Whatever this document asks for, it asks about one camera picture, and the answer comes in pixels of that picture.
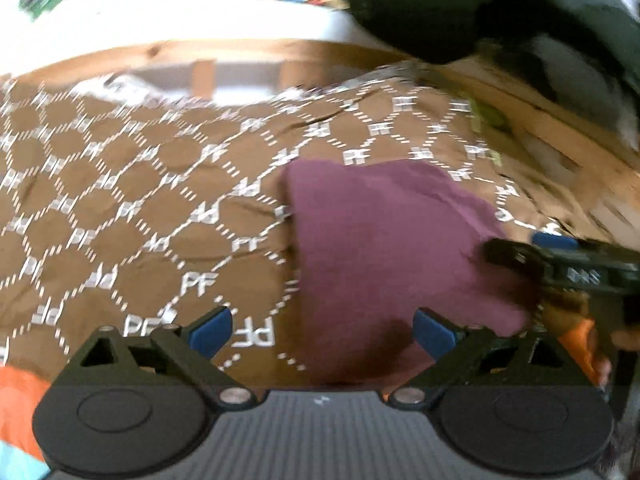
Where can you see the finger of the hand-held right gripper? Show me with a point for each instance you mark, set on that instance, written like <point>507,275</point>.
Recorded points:
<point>520,257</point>

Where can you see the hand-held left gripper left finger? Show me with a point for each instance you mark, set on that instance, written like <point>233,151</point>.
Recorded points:
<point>212,332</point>

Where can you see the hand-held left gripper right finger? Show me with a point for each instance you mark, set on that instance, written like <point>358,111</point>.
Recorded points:
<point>434,332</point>

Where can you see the purple garment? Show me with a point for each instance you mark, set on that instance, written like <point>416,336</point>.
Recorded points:
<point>380,240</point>

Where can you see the person's right hand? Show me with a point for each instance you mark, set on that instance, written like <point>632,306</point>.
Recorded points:
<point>562,310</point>

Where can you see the small green object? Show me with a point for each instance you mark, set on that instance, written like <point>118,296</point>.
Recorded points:
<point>487,115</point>

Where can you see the brown hexagon patterned blanket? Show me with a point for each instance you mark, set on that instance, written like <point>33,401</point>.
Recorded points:
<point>125,185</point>

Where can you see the orange white blue striped cloth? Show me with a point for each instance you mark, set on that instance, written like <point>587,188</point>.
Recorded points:
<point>20,405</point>

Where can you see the dark cloth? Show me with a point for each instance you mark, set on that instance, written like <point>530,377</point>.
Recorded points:
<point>425,10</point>

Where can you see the wooden bed frame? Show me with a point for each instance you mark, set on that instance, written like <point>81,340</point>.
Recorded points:
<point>240,55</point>

